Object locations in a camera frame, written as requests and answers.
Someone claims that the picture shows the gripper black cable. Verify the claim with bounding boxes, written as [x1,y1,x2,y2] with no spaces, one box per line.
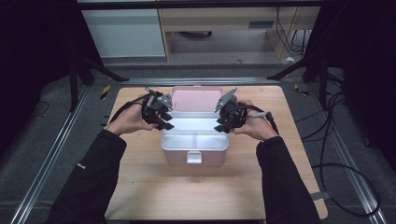
[237,104,280,136]
[108,91,153,124]

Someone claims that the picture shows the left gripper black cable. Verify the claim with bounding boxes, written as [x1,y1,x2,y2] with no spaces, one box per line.
[108,91,153,124]

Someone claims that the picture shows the black cables under desk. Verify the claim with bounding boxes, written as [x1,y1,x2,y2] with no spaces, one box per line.
[275,7,313,57]

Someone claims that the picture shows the long black floor cable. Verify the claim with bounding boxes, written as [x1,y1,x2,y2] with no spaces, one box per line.
[310,92,382,218]

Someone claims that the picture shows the pink storage box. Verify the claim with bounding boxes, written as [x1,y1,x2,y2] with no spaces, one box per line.
[160,85,231,167]

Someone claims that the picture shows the light wooden desk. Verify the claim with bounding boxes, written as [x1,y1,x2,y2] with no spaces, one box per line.
[157,6,321,62]

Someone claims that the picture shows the black floor cables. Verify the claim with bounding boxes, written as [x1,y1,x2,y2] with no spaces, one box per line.
[294,91,347,143]

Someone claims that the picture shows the black curtain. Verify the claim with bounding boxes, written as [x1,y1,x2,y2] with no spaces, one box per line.
[0,0,104,157]
[303,0,396,174]

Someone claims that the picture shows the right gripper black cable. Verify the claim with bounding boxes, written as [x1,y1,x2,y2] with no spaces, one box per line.
[237,104,280,136]

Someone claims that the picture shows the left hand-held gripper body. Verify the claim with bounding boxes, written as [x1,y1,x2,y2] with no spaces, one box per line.
[141,88,175,124]

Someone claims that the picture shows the person's right hand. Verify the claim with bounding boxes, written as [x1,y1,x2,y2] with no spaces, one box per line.
[232,99,279,142]

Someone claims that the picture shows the black metal stand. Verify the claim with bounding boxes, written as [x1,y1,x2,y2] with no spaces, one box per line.
[68,55,130,113]
[266,55,332,110]

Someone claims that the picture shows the person's left hand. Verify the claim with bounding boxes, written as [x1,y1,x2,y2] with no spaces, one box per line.
[104,100,159,137]

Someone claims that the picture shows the thin black floor cable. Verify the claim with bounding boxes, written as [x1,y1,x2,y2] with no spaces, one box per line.
[30,99,51,119]

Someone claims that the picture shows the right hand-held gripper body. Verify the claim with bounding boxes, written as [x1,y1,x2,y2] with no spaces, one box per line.
[213,87,248,130]

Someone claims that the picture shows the grey tape piece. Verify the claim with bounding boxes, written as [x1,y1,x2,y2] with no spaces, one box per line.
[310,191,330,202]

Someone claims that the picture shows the white tray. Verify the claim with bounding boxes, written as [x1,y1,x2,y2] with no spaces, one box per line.
[162,111,230,151]

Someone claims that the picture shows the yellow black tape strip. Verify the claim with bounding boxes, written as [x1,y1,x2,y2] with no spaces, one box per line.
[99,84,112,101]
[293,82,311,97]

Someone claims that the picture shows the aluminium floor rail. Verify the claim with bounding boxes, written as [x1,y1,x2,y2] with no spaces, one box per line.
[120,77,280,87]
[8,85,92,224]
[305,83,389,224]

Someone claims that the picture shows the white cabinet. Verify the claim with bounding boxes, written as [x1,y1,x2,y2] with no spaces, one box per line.
[81,8,167,59]

